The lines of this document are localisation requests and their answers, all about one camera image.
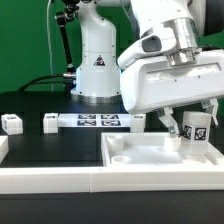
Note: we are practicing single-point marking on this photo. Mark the white base marker plate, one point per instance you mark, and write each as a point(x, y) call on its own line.
point(94, 120)

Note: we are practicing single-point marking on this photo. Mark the white u-shaped obstacle fence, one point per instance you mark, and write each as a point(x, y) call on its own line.
point(111, 178)

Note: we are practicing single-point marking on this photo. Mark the white square table top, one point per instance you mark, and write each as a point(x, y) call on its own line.
point(156, 149)

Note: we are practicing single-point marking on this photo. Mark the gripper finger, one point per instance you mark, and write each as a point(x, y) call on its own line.
point(211, 107)
point(165, 116)

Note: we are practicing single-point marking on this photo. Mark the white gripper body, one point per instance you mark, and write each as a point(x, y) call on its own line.
point(151, 84)

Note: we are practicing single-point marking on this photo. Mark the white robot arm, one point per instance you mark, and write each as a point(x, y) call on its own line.
point(169, 28)

